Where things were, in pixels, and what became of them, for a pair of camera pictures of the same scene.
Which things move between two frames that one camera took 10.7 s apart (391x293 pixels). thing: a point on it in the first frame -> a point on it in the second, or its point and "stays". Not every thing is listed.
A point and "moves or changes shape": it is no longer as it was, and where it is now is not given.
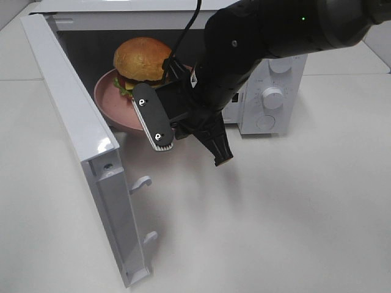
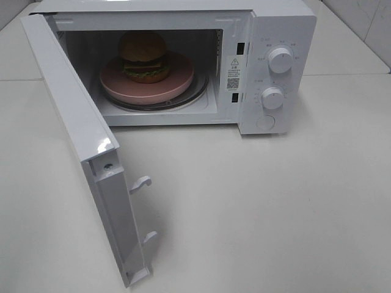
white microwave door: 95,140 stays
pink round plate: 119,108 -> 113,81
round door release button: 266,122 stays
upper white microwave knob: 282,65 stays
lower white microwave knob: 272,97 stays
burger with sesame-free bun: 139,60 moves or changes shape
